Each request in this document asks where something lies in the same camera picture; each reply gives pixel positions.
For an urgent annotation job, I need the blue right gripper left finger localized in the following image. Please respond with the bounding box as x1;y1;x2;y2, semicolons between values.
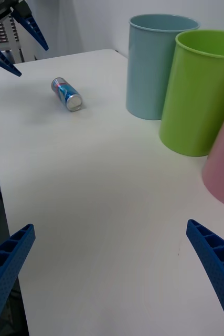
0;223;36;336

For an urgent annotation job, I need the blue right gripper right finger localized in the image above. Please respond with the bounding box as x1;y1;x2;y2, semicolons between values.
186;219;224;336

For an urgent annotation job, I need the blue drink can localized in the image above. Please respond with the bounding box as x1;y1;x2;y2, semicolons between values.
51;77;83;113

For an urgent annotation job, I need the grey small-drawer cabinet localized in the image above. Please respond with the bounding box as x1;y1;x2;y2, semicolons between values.
0;14;22;64

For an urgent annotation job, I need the pale blue plastic bin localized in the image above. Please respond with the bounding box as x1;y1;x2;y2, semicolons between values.
125;14;200;121

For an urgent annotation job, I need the green plastic bin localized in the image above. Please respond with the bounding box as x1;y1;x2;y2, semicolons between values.
158;29;224;158

